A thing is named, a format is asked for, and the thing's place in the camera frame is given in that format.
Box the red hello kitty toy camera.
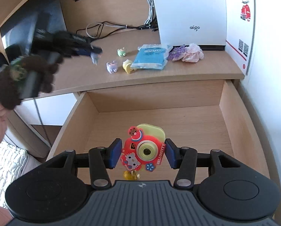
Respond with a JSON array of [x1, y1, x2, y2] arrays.
[[120, 124, 166, 181]]

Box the purple small figurine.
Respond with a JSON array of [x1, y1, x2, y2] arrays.
[[106, 60, 118, 74]]

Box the green small figurine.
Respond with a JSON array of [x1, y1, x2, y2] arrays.
[[117, 47, 126, 57]]

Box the yellow duck figurine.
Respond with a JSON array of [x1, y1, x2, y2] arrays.
[[122, 59, 133, 74]]

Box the blue tissue pack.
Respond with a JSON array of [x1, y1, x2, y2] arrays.
[[131, 44, 173, 70]]

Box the pink white bag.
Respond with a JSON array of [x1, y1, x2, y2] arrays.
[[181, 43, 204, 63]]

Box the purple crystal bead ornament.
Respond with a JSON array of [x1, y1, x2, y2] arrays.
[[168, 45, 188, 62]]

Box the left hand brown glove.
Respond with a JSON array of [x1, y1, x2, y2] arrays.
[[0, 55, 63, 110]]

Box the black computer monitor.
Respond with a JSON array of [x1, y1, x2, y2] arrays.
[[0, 0, 66, 62]]

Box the open wooden drawer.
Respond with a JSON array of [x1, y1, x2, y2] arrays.
[[48, 80, 269, 176]]

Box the left white drawer front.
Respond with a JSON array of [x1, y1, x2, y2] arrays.
[[15, 93, 77, 126]]

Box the white aigo computer case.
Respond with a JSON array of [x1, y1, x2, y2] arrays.
[[154, 0, 227, 50]]

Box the white red cardboard box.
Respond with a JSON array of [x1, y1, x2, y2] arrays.
[[225, 0, 256, 75]]

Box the black tangled cables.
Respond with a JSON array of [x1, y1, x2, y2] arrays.
[[75, 21, 159, 40]]

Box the grey looped cable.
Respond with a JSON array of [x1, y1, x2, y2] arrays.
[[85, 22, 128, 39]]

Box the white bundled cable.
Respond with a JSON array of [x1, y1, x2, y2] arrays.
[[123, 0, 158, 30]]

